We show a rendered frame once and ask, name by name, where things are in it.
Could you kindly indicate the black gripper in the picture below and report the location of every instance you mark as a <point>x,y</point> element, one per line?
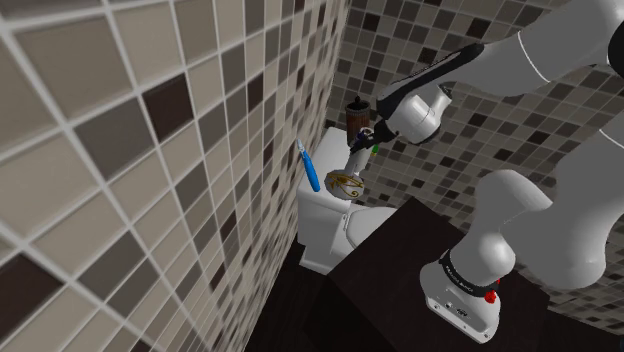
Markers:
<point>364,140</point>

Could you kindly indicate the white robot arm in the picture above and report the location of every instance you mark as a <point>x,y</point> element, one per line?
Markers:
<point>546,224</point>

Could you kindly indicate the green marker pen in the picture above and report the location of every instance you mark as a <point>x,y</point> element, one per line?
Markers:
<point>375,149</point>

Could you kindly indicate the brown canister with black lid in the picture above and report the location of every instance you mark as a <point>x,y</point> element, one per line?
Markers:
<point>357,119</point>

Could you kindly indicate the white vase with gold pattern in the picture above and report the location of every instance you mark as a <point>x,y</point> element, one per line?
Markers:
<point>347,180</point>

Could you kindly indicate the blue toothbrush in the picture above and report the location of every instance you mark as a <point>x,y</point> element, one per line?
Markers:
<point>310,168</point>

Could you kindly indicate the white toilet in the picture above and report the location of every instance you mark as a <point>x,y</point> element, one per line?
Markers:
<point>326,209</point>

